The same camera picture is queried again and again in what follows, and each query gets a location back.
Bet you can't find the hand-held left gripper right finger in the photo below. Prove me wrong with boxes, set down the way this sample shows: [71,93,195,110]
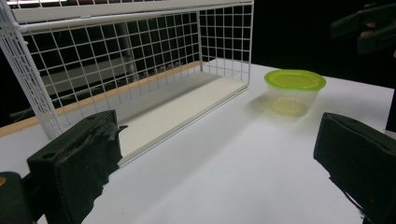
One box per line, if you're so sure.
[313,112,396,224]

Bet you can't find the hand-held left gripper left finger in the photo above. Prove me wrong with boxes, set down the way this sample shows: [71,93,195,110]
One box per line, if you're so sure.
[26,109,129,224]

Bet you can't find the white wire shelf rack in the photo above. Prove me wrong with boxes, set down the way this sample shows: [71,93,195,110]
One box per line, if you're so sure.
[0,0,255,168]

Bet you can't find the clear container with green lid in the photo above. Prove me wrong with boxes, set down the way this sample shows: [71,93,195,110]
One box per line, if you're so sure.
[263,68,327,118]

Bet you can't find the metal stand pole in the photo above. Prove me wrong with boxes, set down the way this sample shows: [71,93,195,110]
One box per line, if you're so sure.
[120,21,139,83]

